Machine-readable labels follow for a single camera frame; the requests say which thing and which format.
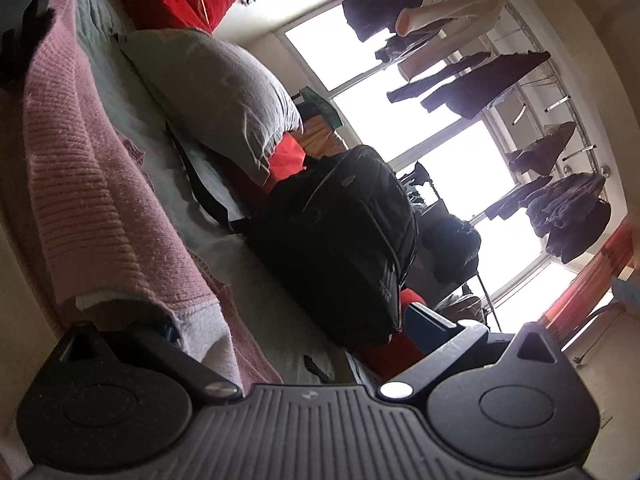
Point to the red plaid curtain right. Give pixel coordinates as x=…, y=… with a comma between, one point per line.
x=590, y=285

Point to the pink and white sweater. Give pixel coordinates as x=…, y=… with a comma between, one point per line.
x=77, y=199

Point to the black backpack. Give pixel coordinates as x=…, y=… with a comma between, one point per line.
x=339, y=236

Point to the hanging laundry at window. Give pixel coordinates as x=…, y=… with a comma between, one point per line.
x=466, y=157

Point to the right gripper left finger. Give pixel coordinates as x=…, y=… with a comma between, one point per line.
x=109, y=401

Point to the green topped box pile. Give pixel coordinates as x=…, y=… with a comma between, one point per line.
x=319, y=135

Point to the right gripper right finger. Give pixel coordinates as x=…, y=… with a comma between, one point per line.
x=494, y=401

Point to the grey green pillow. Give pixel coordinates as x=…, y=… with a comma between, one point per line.
x=215, y=92

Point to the clothes rack with garments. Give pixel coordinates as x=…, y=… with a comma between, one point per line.
x=447, y=256

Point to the green plaid bed blanket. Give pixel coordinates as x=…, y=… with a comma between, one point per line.
x=277, y=328

